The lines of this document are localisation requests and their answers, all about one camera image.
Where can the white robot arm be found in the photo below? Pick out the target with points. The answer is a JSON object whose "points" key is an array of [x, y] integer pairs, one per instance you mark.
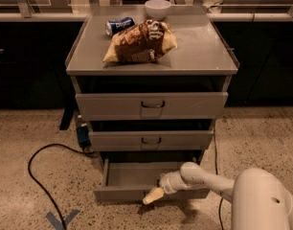
{"points": [[259, 200]]}

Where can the white bowl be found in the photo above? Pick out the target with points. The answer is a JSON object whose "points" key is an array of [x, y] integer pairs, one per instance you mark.
{"points": [[157, 9]]}

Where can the grey bottom drawer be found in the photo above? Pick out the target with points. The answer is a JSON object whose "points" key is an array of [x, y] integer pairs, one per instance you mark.
{"points": [[131, 181]]}

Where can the blue power adapter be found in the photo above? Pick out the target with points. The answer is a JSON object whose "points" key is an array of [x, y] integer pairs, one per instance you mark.
{"points": [[83, 136]]}

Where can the dark counter cabinets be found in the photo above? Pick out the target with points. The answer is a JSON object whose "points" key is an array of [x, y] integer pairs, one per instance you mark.
{"points": [[33, 54]]}

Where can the grey drawer cabinet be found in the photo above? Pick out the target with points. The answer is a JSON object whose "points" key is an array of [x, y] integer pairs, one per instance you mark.
{"points": [[150, 90]]}

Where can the grey drawer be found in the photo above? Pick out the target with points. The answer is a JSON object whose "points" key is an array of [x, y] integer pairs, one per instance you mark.
{"points": [[150, 140], [131, 181], [153, 106]]}

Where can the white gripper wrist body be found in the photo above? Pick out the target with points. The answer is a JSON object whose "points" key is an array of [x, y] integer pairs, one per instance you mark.
{"points": [[169, 185]]}

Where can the grey top drawer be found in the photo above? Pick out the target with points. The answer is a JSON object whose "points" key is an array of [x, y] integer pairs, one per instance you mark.
{"points": [[153, 106]]}

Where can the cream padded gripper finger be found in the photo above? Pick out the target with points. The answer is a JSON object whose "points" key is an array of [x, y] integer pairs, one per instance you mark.
{"points": [[154, 194]]}

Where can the brown chip bag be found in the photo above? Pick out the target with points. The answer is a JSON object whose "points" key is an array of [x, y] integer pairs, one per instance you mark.
{"points": [[141, 43]]}

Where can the grey middle drawer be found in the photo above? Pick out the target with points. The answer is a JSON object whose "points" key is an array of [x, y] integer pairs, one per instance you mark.
{"points": [[150, 140]]}

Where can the blue soda can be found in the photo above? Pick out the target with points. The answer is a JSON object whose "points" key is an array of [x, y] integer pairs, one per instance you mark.
{"points": [[117, 25]]}

